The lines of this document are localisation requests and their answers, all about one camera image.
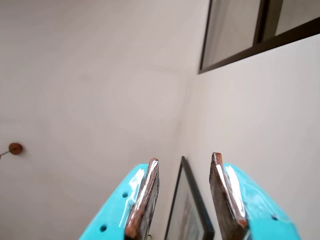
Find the turquoise gripper finger with brown pad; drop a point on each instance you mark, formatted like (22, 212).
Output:
(115, 212)
(255, 215)

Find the thin grey rod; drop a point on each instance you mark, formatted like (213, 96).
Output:
(4, 153)

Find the dark framed window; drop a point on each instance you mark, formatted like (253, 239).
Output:
(230, 30)

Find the black framed wall picture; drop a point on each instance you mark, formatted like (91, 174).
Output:
(190, 220)

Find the round wooden wall knob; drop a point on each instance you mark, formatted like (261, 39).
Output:
(15, 148)

